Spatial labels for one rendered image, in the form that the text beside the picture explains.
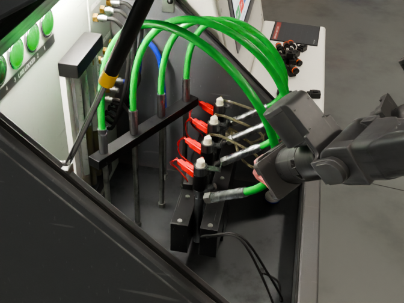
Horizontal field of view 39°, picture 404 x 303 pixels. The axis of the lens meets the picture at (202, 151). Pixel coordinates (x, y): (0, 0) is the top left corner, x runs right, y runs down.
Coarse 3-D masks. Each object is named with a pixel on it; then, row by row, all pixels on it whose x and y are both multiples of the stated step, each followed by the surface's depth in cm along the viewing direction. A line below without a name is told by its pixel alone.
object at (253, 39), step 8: (200, 16) 111; (208, 16) 110; (184, 24) 112; (192, 24) 111; (224, 24) 110; (232, 24) 110; (240, 32) 111; (248, 32) 111; (168, 40) 115; (256, 40) 111; (168, 48) 115; (264, 48) 112; (168, 56) 117; (272, 56) 113; (160, 64) 118; (272, 64) 113; (160, 72) 119; (280, 72) 114; (160, 80) 120; (160, 88) 121; (288, 88) 116; (160, 96) 122; (160, 104) 123; (160, 112) 125; (248, 128) 124; (256, 128) 123; (264, 128) 122; (232, 136) 126; (240, 136) 125
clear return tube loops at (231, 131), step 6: (228, 102) 133; (234, 102) 133; (246, 108) 134; (252, 108) 133; (216, 114) 126; (234, 120) 128; (246, 126) 128; (228, 132) 139; (234, 132) 137; (228, 138) 122; (264, 138) 130; (234, 144) 133; (240, 144) 122; (252, 144) 136; (258, 156) 123; (246, 162) 129; (252, 168) 127
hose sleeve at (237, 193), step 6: (216, 192) 101; (222, 192) 100; (228, 192) 99; (234, 192) 98; (240, 192) 97; (210, 198) 102; (216, 198) 101; (222, 198) 100; (228, 198) 99; (234, 198) 99
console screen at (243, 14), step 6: (228, 0) 142; (234, 0) 149; (240, 0) 157; (246, 0) 167; (252, 0) 178; (228, 6) 143; (234, 6) 148; (240, 6) 157; (246, 6) 166; (252, 6) 177; (234, 12) 148; (240, 12) 156; (246, 12) 166; (240, 18) 156; (246, 18) 166
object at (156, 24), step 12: (144, 24) 91; (156, 24) 89; (168, 24) 88; (180, 36) 88; (192, 36) 87; (108, 48) 98; (204, 48) 86; (216, 60) 86; (228, 72) 86; (240, 84) 86; (252, 96) 86; (264, 108) 86; (264, 120) 86; (276, 144) 88; (252, 192) 95
